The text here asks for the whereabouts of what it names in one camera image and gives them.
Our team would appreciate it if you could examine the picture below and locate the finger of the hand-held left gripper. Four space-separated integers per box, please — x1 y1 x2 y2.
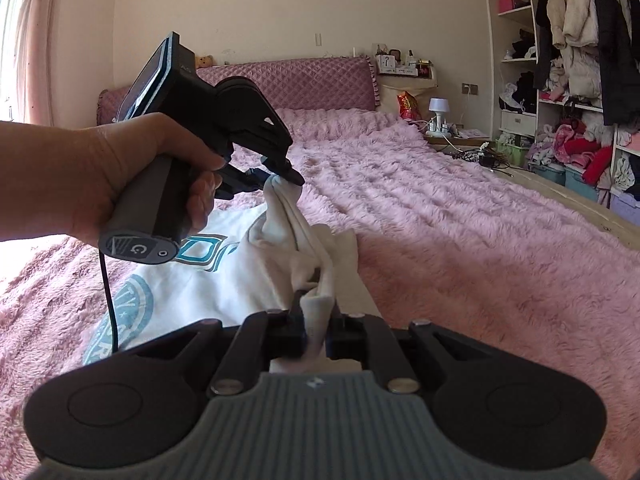
232 109 307 187
216 162 275 200

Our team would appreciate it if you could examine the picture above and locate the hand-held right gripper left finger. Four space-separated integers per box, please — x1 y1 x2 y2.
125 290 309 397

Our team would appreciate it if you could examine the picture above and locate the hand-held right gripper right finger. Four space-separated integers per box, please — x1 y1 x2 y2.
325 302 502 395

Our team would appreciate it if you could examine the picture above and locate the white printed sweatshirt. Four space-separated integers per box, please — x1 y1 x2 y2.
82 175 388 377

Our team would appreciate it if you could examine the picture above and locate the person's left forearm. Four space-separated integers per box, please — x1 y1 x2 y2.
0 120 101 245

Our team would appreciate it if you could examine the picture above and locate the person's left hand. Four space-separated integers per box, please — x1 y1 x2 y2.
69 112 227 248

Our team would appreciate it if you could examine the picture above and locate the pink quilted headboard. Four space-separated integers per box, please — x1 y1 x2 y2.
97 56 379 122

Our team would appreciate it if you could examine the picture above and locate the red snack bag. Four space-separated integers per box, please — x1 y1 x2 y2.
397 91 422 122

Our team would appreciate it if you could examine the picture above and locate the cream headboard shelf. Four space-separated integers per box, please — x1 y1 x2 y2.
375 42 442 117

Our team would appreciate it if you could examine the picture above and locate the pink curtain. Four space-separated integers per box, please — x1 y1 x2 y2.
0 0 77 127

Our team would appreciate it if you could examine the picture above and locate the pink fluffy blanket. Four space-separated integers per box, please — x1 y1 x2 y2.
0 107 640 480

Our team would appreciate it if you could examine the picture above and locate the white table lamp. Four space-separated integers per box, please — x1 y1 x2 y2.
428 97 454 134

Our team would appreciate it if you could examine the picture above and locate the wooden bedside table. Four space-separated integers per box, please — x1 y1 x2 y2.
424 126 494 152

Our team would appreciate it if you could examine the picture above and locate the green storage bin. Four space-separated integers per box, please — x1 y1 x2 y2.
495 137 532 169

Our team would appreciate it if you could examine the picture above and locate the white open wardrobe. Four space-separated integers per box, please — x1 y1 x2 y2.
481 0 640 223

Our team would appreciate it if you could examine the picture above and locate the teal storage bin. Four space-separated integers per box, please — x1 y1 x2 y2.
529 160 602 204

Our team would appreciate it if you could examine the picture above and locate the red garment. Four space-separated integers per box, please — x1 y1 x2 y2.
565 137 614 187

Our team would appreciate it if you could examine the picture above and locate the purple storage bin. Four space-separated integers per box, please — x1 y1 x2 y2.
607 192 640 232

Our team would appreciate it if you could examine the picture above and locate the beige hooded coat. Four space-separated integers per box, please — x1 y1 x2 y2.
545 0 569 52

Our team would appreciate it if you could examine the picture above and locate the cream puffer coat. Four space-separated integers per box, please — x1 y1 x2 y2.
561 0 604 100

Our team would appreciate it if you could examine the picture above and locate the black fur-trimmed coat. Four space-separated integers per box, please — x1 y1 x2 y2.
584 0 640 127

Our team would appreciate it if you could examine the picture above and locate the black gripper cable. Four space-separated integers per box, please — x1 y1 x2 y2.
100 252 122 354

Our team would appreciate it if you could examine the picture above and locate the wooden bed frame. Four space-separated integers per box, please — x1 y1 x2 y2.
500 165 640 247

